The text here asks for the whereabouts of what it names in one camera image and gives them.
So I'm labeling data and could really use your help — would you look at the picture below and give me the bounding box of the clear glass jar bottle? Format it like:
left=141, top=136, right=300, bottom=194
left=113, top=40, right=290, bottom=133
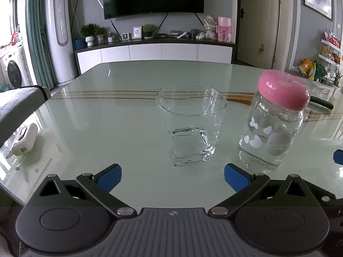
left=239, top=92, right=304, bottom=175

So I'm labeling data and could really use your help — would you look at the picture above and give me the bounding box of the plush doll bouquet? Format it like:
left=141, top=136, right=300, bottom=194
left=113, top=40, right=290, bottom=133
left=203, top=15, right=217, bottom=40

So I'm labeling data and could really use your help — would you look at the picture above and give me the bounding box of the white photo frame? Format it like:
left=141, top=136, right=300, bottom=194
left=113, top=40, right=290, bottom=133
left=132, top=26, right=142, bottom=39

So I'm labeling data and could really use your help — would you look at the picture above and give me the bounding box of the white tv cabinet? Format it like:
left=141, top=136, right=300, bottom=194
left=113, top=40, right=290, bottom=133
left=74, top=38, right=237, bottom=74

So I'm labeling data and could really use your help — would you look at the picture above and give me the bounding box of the grey sofa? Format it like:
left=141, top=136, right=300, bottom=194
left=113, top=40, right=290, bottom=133
left=0, top=85, right=51, bottom=146

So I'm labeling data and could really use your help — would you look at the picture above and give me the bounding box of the pink polka dot cap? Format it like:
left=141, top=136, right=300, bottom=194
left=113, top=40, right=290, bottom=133
left=257, top=70, right=310, bottom=111

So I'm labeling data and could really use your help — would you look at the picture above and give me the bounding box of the white washing machine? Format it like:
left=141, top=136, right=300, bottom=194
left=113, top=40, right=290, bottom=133
left=1, top=45, right=32, bottom=89

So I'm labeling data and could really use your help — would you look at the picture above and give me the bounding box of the potted plant white pot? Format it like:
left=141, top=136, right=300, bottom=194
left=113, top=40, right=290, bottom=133
left=80, top=23, right=98, bottom=47

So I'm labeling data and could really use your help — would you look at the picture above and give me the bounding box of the white handheld device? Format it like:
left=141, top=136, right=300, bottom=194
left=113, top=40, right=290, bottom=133
left=6, top=123, right=38, bottom=159

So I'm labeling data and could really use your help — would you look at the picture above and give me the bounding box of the white tower air conditioner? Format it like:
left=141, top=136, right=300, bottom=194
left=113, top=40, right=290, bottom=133
left=45, top=0, right=78, bottom=85

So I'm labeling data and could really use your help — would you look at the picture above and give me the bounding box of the green curtain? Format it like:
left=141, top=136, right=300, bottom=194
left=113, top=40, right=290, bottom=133
left=25, top=0, right=56, bottom=89

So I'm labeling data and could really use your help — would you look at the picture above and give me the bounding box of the black remote control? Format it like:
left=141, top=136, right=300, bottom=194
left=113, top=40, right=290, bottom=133
left=310, top=96, right=334, bottom=110

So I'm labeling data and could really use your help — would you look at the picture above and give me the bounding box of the clear drinking glass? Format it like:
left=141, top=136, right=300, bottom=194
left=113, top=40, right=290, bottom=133
left=156, top=84, right=227, bottom=166

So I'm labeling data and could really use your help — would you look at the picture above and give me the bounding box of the pink gift box with bow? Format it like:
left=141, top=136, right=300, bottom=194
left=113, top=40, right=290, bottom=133
left=216, top=16, right=231, bottom=42

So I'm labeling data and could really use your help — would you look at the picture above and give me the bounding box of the small cactus plant pot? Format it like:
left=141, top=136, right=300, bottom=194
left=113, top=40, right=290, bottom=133
left=142, top=24, right=156, bottom=39

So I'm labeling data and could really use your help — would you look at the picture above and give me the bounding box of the white interior door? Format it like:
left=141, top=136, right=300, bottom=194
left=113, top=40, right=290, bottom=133
left=237, top=0, right=279, bottom=69

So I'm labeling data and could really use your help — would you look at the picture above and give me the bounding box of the white snack shelf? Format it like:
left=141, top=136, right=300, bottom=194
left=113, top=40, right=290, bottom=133
left=319, top=29, right=342, bottom=87

